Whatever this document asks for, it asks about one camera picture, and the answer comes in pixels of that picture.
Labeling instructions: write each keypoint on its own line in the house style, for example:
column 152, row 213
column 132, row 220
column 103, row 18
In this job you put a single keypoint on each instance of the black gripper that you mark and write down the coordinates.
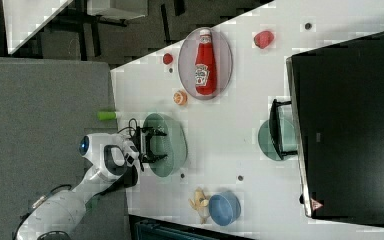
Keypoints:
column 139, row 140

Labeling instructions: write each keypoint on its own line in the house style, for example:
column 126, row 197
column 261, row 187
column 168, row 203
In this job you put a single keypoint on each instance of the green oval strainer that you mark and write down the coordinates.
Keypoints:
column 173, row 145

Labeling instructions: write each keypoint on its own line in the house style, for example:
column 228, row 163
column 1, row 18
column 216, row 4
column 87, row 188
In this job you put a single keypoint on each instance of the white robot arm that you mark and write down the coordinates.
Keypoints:
column 111, row 156

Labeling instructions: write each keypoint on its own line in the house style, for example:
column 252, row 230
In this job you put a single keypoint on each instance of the black cylinder holder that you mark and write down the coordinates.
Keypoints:
column 129, row 179

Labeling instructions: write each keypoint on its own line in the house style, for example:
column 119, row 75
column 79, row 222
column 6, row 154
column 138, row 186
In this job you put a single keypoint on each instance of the green marker tube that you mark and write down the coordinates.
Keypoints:
column 106, row 115

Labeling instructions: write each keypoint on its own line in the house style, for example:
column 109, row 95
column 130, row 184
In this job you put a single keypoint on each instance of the orange slice toy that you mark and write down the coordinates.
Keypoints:
column 180, row 97

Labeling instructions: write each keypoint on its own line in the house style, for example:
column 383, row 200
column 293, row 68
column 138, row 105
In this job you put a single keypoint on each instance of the yellow banana peel toy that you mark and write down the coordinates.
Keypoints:
column 200, row 204

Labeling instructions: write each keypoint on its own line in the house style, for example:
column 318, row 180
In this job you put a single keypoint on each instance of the grey round plate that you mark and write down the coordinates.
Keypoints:
column 187, row 57

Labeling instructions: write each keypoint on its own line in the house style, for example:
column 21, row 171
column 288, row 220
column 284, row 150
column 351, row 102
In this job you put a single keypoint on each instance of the blue bowl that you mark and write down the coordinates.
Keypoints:
column 224, row 208

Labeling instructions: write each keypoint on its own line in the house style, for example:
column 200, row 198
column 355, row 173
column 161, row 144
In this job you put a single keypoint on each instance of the red ketchup bottle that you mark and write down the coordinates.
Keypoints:
column 205, row 65

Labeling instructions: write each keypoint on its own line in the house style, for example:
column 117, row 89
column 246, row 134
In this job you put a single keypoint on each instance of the green mug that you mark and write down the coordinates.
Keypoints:
column 289, row 144

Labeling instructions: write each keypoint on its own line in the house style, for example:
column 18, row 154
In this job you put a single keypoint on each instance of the red strawberry toy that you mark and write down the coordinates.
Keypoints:
column 263, row 39

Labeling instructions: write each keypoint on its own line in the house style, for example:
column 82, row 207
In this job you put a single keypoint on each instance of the black toaster oven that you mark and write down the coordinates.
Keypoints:
column 337, row 102

